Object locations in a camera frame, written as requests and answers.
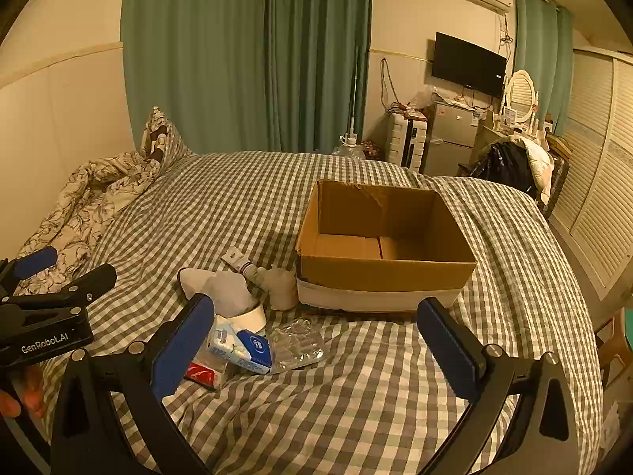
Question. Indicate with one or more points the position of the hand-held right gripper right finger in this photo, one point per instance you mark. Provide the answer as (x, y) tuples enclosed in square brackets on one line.
[(450, 351)]

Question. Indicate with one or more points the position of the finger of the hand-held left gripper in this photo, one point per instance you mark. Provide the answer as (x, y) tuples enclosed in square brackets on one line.
[(34, 262), (89, 281)]

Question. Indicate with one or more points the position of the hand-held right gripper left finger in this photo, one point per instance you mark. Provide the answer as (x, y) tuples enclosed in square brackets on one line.
[(180, 349)]

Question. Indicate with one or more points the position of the red packet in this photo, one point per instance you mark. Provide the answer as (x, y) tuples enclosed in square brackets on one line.
[(202, 373)]

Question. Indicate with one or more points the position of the white sock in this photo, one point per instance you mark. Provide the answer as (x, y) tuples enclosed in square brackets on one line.
[(217, 287)]

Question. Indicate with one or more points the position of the blue label wipes pack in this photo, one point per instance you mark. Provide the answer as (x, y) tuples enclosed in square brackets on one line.
[(254, 349)]

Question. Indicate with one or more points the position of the white round container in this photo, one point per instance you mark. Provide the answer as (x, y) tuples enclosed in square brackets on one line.
[(249, 319)]

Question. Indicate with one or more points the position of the brown cardboard box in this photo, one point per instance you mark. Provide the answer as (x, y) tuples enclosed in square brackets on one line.
[(385, 272)]

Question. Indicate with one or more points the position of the white squeeze tube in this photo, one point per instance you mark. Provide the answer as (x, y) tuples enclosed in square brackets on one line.
[(237, 261)]

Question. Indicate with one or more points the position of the grey sock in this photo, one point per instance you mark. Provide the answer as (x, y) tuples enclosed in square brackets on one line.
[(282, 287)]

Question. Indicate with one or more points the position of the person's left hand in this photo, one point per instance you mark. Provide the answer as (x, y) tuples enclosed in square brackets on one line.
[(22, 396)]

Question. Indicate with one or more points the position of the floral quilt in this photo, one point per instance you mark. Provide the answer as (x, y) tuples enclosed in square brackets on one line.
[(84, 198)]

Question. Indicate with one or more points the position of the grey checked blanket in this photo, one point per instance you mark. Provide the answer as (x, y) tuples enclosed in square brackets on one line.
[(346, 405)]

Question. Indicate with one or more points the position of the patterned pillow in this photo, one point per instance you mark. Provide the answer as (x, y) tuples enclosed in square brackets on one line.
[(165, 141)]

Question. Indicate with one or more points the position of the wooden chair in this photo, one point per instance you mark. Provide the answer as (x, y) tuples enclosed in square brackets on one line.
[(613, 341)]

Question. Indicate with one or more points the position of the black jacket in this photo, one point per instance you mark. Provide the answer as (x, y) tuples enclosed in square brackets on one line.
[(507, 166)]

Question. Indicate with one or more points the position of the white jacket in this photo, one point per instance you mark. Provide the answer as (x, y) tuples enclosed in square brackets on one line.
[(540, 163)]

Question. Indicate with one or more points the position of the silver fridge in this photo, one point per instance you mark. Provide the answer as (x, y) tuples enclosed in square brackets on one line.
[(452, 138)]

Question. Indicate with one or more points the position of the white suitcase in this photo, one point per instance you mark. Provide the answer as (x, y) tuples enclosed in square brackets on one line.
[(405, 141)]

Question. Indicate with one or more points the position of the floral bag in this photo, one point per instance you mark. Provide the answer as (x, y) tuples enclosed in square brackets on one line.
[(372, 150)]

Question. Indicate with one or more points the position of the louvred wardrobe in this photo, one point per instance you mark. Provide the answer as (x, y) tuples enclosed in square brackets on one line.
[(598, 158)]

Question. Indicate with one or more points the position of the clear plastic bag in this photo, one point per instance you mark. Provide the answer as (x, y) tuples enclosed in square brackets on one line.
[(426, 96)]

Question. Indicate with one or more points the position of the white oval vanity mirror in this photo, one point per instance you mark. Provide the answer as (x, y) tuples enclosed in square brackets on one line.
[(521, 94)]

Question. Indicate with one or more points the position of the white pole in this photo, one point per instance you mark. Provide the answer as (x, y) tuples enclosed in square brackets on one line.
[(353, 89)]

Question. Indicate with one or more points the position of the narrow green curtain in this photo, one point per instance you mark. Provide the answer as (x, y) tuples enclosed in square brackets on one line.
[(541, 49)]

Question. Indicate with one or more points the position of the black wall television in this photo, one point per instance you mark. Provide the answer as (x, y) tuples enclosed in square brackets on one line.
[(467, 64)]

